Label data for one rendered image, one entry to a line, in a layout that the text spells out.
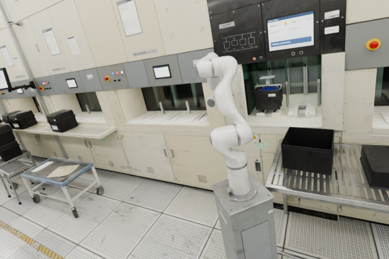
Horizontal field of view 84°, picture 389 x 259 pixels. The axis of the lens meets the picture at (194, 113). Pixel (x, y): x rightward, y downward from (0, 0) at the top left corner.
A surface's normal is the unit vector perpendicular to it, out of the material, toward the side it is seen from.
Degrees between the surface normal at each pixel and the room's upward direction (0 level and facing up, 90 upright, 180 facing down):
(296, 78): 90
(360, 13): 90
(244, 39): 90
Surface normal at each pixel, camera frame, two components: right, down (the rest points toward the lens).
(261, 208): 0.29, 0.26
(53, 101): 0.87, 0.00
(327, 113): -0.47, 0.37
